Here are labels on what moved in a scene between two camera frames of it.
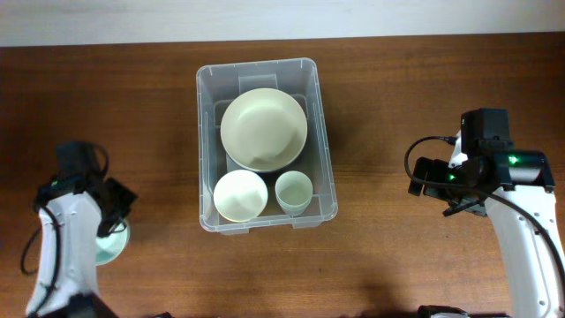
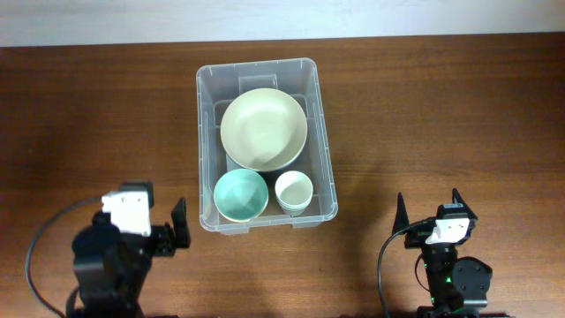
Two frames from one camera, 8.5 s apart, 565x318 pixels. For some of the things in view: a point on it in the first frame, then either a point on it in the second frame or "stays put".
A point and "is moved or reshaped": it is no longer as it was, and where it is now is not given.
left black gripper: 129,196 to 166,242
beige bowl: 263,129 stays put
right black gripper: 436,168 to 418,237
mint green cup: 110,246 is moved or reshaped
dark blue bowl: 279,175 to 234,165
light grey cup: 293,191 stays put
